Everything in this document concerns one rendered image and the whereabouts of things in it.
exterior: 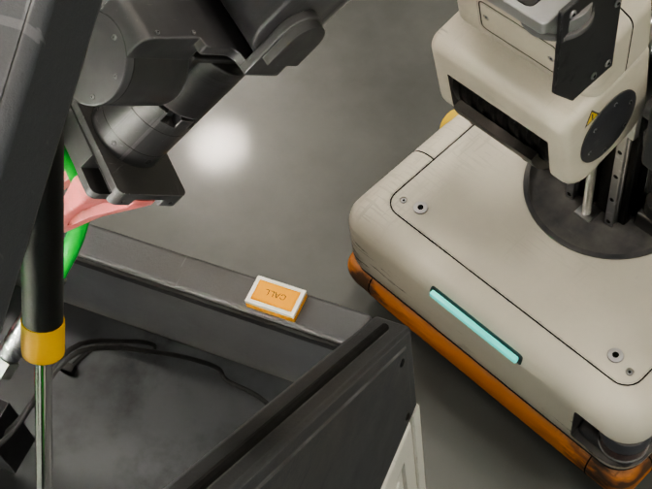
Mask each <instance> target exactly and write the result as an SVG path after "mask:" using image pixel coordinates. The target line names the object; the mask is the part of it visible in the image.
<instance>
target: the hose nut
mask: <svg viewBox="0 0 652 489"><path fill-rule="evenodd" d="M18 365H19V362H15V363H10V362H7V361H5V360H4V359H2V358H1V357H0V379H11V378H12V376H13V374H14V373H15V371H16V369H17V367H18Z"/></svg>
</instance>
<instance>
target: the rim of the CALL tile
mask: <svg viewBox="0 0 652 489"><path fill-rule="evenodd" d="M260 279H262V280H265V281H267V282H270V283H273V284H276V285H279V286H282V287H285V288H288V289H291V290H294V291H298V292H301V294H300V296H299V298H298V300H297V302H296V304H295V306H294V308H293V310H292V311H291V312H290V311H287V310H282V309H279V308H276V307H273V306H270V305H267V304H264V303H261V302H258V301H255V300H252V299H250V297H251V295H252V294H253V292H254V290H255V288H256V286H257V284H258V282H259V280H260ZM306 294H307V291H306V290H303V289H300V288H297V287H294V286H291V285H288V284H285V283H282V282H278V281H275V280H272V279H269V278H266V277H261V276H258V277H257V279H256V281H255V282H254V283H253V285H252V287H251V289H250V291H249V293H248V295H247V297H246V299H245V302H246V303H247V304H250V305H253V306H256V307H258V308H261V309H264V310H269V311H272V312H275V313H278V314H281V315H284V316H287V317H290V318H293V319H294V317H295V315H296V313H297V311H298V309H299V307H300V305H301V304H302V302H303V300H304V298H305V296H306Z"/></svg>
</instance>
